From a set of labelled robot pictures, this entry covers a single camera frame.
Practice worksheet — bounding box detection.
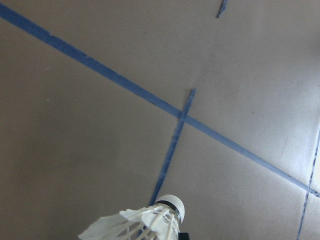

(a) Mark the white feather shuttlecock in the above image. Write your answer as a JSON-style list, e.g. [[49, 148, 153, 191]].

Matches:
[[77, 194, 187, 240]]

